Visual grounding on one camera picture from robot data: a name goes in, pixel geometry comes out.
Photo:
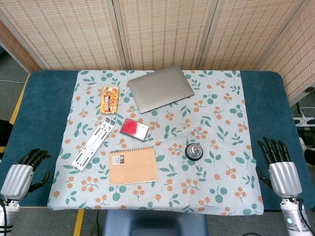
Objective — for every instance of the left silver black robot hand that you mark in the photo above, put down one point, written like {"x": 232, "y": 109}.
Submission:
{"x": 17, "y": 177}

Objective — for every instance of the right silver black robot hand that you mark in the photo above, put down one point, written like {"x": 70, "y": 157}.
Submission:
{"x": 283, "y": 177}

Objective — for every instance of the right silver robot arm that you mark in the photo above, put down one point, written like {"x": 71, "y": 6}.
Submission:
{"x": 295, "y": 217}

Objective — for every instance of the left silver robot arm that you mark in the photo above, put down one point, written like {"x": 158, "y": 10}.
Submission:
{"x": 7, "y": 216}

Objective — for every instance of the black desk bell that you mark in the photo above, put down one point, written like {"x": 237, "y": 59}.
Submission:
{"x": 194, "y": 152}

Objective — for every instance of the white folding laptop stand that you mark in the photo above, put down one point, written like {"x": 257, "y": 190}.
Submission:
{"x": 94, "y": 143}

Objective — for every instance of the brown spiral notebook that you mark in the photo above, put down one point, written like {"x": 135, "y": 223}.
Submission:
{"x": 133, "y": 166}

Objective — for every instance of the orange food package box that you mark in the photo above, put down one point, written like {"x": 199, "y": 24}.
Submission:
{"x": 110, "y": 99}

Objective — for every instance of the red ink stamp pad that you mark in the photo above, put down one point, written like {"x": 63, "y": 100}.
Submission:
{"x": 135, "y": 129}

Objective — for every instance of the floral patterned tablecloth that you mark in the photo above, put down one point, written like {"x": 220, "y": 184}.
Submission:
{"x": 157, "y": 147}

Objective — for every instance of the grey closed laptop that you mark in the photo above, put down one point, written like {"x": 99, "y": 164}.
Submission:
{"x": 160, "y": 89}

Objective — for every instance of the bamboo folding screen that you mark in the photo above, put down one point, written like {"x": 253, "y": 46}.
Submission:
{"x": 157, "y": 32}

